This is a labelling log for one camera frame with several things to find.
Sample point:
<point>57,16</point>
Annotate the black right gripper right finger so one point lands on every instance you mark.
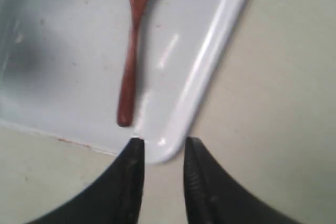
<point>212,196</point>

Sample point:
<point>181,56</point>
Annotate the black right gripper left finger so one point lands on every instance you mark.
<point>114,197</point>

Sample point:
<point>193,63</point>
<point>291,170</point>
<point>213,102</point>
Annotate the dark brown wooden spoon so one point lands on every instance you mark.
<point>125,113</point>

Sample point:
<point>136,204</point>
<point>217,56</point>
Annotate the white rectangular tray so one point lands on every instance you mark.
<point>62,63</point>

